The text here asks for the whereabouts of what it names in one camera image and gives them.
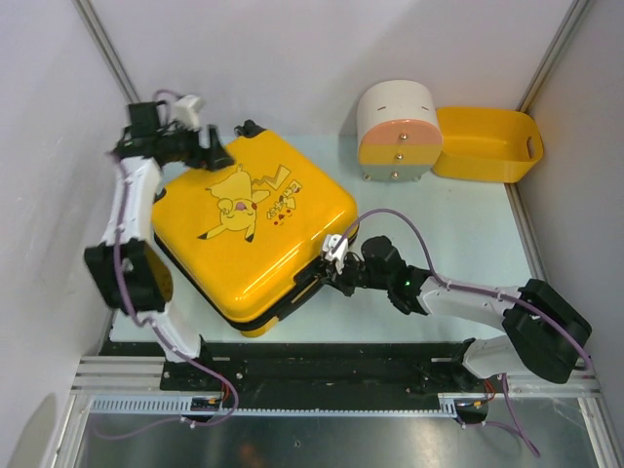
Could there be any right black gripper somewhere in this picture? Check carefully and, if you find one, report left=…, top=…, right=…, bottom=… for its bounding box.
left=319, top=252, right=390, bottom=298

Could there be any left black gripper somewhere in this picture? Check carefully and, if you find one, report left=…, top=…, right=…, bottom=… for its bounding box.
left=160, top=118, right=237, bottom=174

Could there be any yellow Pikachu suitcase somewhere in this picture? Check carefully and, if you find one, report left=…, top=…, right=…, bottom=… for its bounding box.
left=151, top=120, right=358, bottom=337

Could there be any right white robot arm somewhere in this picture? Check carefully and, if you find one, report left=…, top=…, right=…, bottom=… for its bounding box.
left=319, top=234, right=592, bottom=391

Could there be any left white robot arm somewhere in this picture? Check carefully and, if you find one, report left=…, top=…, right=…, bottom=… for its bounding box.
left=84, top=95, right=234, bottom=390

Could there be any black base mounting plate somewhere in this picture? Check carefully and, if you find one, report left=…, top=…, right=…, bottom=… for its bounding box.
left=97, top=340, right=571, bottom=411

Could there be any white round drawer cabinet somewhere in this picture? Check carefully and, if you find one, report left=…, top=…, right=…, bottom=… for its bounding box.
left=356, top=79, right=443, bottom=182

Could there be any yellow plastic basket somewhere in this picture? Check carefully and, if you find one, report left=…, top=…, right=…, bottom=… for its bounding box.
left=432, top=106, right=544, bottom=183

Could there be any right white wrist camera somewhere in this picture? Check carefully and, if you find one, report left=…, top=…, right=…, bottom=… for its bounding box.
left=321, top=234, right=349, bottom=262

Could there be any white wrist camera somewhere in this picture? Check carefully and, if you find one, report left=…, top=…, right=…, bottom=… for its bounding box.
left=172, top=95, right=205, bottom=131
left=321, top=234, right=349, bottom=262

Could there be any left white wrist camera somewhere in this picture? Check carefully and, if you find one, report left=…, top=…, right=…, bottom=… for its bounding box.
left=172, top=95, right=205, bottom=131

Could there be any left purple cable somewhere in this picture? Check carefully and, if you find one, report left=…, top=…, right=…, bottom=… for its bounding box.
left=92, top=90, right=240, bottom=440

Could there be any aluminium frame rail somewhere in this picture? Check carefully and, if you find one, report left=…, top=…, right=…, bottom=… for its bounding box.
left=70, top=355, right=604, bottom=420

